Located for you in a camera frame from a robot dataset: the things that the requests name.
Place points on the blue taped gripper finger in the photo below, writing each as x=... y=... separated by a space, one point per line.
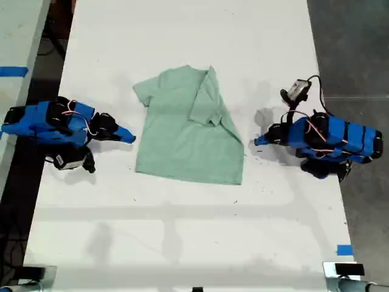
x=264 y=143
x=263 y=138
x=127 y=140
x=126 y=131

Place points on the pale green T-shirt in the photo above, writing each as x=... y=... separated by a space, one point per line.
x=182 y=146

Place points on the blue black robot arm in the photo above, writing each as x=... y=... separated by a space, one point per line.
x=346 y=137
x=39 y=121

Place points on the long blue tape strip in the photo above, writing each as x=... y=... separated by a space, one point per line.
x=13 y=71

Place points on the pale side table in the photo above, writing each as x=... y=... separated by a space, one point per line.
x=15 y=45

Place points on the short blue tape strip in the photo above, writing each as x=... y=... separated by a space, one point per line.
x=345 y=250

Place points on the small black box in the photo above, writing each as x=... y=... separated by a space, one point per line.
x=33 y=273
x=349 y=269

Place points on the small black clamp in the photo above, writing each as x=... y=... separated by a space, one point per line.
x=197 y=289

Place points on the grey metal tube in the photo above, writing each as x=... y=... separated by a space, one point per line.
x=352 y=286

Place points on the black camera stalk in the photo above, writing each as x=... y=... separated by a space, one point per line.
x=89 y=161
x=291 y=106

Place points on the black white camera box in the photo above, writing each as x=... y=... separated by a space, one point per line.
x=299 y=88
x=68 y=160

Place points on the white metal bracket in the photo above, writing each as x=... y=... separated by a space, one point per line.
x=329 y=269

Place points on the grey metal bracket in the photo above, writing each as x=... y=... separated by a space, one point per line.
x=50 y=275

